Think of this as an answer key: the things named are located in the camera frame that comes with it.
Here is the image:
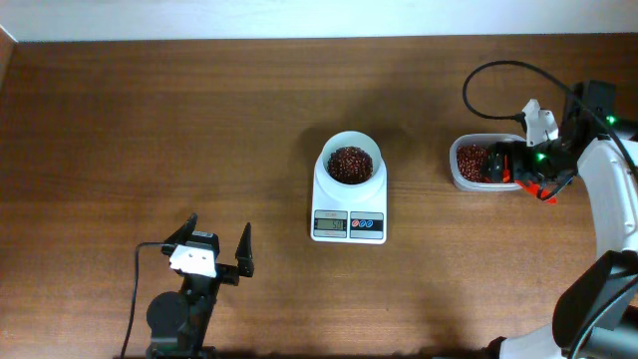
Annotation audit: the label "white bowl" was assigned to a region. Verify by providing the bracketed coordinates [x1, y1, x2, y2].
[318, 131, 383, 185]

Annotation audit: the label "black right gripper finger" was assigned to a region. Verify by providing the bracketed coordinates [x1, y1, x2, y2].
[515, 180, 557, 203]
[482, 142, 510, 183]

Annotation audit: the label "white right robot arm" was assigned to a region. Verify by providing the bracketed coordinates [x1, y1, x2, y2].
[485, 80, 637, 358]

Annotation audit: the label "red adzuki beans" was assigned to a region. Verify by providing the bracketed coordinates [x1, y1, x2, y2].
[457, 145, 487, 183]

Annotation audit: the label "clear plastic container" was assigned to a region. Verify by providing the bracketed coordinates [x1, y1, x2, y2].
[448, 133, 529, 192]

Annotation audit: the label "beans in bowl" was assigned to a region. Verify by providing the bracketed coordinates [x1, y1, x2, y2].
[327, 147, 374, 184]

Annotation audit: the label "white digital kitchen scale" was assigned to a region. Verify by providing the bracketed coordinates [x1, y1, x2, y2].
[310, 148, 388, 245]

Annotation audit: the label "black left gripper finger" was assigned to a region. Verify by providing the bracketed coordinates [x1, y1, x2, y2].
[163, 213, 198, 245]
[235, 222, 254, 277]

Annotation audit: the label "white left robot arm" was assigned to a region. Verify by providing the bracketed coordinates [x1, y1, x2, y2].
[146, 214, 254, 358]

